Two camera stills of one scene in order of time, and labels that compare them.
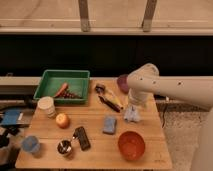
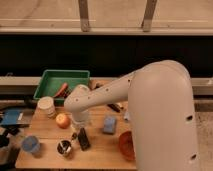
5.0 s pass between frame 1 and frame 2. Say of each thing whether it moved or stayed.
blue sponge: stayed
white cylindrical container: stayed
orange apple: stayed
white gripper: moved
